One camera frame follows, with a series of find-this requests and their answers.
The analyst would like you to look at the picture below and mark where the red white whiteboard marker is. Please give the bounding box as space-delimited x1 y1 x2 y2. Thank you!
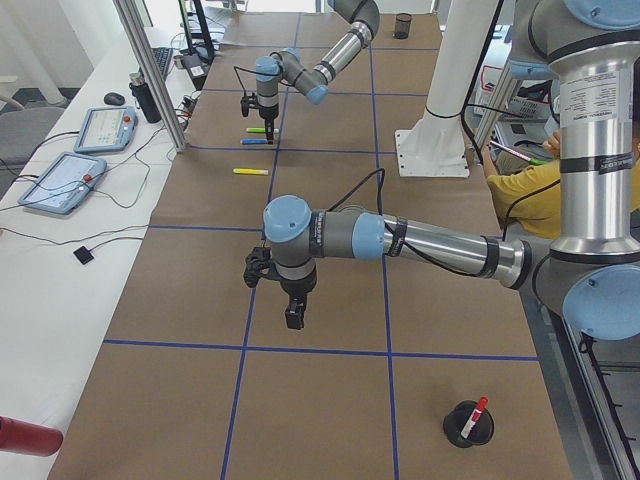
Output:
461 397 489 439

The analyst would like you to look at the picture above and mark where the black mesh cup left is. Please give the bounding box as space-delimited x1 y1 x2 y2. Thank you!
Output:
443 400 494 448

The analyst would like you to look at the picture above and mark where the black water bottle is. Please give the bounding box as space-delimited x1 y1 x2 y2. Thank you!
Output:
129 71 161 124

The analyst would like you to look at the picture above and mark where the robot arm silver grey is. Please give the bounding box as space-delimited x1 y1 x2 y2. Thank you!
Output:
244 1 639 340
241 1 380 144

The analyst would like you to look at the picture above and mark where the red bottle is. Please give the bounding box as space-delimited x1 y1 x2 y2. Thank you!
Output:
1 417 63 457

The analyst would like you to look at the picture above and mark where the black computer mouse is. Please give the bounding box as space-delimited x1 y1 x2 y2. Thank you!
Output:
103 92 126 106

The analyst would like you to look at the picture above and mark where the black keyboard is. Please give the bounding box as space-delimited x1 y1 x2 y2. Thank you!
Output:
152 47 173 79

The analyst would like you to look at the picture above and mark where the white camera stand post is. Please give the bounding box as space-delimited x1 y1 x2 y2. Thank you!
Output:
395 0 502 178

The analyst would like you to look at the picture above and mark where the teach pendant blue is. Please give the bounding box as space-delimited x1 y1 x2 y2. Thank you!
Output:
18 152 107 215
74 106 137 154

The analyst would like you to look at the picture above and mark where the person in yellow shirt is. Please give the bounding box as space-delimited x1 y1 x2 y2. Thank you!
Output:
486 127 640 240

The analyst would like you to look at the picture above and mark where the yellow highlighter pen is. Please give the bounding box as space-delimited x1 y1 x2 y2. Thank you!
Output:
232 168 269 176

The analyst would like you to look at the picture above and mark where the green highlighter pen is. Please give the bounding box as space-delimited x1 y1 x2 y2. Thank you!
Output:
245 127 280 134

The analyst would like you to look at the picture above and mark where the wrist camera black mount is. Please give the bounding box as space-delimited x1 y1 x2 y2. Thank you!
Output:
243 246 278 289
240 95 258 117

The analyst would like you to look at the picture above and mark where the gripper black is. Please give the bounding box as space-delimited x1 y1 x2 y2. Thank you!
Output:
258 104 278 144
280 269 317 330

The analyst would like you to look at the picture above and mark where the small black sensor box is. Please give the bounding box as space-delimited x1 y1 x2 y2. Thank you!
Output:
73 246 94 265

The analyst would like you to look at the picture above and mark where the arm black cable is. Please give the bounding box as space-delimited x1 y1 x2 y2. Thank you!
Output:
324 168 561 276
233 67 281 101

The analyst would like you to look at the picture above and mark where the black mesh cup right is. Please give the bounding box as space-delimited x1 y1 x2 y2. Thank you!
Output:
394 12 412 40

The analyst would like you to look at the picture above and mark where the blue highlighter pen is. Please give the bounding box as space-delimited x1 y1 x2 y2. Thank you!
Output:
240 138 275 145

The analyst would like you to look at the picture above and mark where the black mesh cup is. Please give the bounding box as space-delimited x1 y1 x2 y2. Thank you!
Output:
443 400 494 448
394 12 412 40

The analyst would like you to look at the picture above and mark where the aluminium frame post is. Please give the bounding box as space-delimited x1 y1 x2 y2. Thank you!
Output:
113 0 186 153

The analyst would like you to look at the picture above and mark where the teach pendant far blue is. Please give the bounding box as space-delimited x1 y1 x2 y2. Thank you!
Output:
74 106 137 154

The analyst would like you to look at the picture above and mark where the teach pendant near blue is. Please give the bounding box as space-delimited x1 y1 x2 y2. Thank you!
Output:
18 152 107 215

